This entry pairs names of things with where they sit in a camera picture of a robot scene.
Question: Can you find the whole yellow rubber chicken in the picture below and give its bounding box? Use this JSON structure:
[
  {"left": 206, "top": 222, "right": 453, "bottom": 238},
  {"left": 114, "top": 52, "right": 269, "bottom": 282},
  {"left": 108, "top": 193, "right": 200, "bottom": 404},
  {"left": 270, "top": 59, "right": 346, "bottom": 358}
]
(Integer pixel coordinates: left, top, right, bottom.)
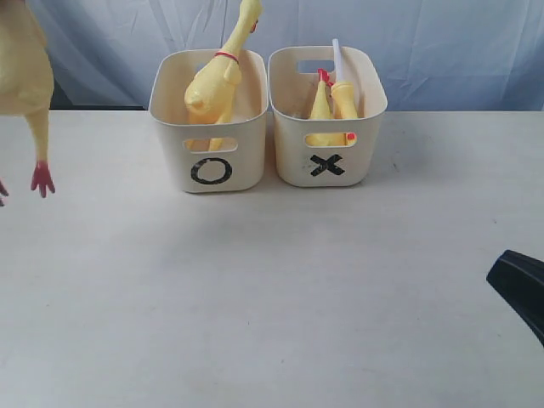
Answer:
[
  {"left": 1, "top": 1, "right": 55, "bottom": 198},
  {"left": 184, "top": 0, "right": 263, "bottom": 125}
]

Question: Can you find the blue-grey backdrop curtain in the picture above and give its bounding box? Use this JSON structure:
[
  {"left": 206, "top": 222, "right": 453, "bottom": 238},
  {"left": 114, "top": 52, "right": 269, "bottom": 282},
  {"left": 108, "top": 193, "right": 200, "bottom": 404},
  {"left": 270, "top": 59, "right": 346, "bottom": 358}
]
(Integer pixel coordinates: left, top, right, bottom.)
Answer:
[{"left": 30, "top": 0, "right": 543, "bottom": 111}]

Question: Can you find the cream bin marked X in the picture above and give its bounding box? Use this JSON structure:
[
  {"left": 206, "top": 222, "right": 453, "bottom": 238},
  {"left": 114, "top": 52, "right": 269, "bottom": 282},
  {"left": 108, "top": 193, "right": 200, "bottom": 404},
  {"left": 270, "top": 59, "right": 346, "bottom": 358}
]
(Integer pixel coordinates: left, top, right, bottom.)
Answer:
[{"left": 268, "top": 44, "right": 388, "bottom": 187}]

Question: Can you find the legless yellow rubber chicken body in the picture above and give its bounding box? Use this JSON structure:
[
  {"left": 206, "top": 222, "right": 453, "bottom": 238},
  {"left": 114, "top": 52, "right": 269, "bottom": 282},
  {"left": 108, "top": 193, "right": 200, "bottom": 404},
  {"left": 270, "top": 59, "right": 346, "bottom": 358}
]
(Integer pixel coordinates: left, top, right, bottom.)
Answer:
[{"left": 306, "top": 68, "right": 357, "bottom": 147}]

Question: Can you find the chicken head with white tube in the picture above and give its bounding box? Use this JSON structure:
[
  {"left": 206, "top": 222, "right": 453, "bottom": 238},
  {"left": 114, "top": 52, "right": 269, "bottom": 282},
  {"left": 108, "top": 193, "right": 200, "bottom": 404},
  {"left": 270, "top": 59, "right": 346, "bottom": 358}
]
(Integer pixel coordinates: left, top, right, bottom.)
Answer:
[{"left": 331, "top": 38, "right": 359, "bottom": 119}]

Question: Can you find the cream bin marked O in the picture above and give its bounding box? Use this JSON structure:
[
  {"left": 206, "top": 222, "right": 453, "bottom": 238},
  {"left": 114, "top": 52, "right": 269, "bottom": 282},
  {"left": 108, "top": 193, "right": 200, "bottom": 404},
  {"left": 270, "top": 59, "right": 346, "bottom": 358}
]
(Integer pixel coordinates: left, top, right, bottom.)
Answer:
[{"left": 149, "top": 49, "right": 269, "bottom": 194}]

